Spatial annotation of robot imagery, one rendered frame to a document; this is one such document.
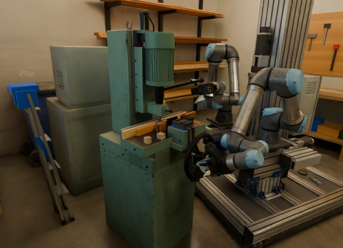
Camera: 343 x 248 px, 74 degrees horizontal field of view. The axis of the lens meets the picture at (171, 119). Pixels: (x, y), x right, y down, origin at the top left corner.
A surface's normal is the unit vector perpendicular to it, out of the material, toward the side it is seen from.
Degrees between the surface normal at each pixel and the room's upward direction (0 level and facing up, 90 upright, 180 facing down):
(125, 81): 90
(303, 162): 90
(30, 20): 90
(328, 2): 90
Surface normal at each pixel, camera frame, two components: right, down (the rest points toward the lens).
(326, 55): -0.77, 0.18
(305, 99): 0.42, 0.29
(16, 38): 0.64, 0.25
